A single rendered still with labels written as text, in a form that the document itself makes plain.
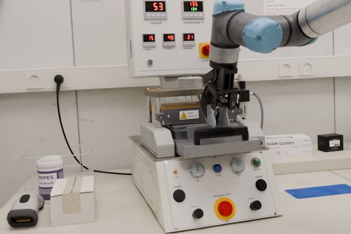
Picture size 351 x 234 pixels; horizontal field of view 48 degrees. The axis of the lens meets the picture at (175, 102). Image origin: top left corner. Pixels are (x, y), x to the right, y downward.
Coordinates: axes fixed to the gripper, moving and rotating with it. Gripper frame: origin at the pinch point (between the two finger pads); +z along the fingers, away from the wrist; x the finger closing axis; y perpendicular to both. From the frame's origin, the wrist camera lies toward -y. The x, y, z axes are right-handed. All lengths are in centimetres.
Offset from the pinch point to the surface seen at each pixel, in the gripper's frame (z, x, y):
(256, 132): 3.5, 14.0, -0.7
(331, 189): 26, 44, 1
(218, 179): 12.5, -0.3, 7.5
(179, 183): 12.2, -11.4, 7.2
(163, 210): 16.8, -16.9, 11.6
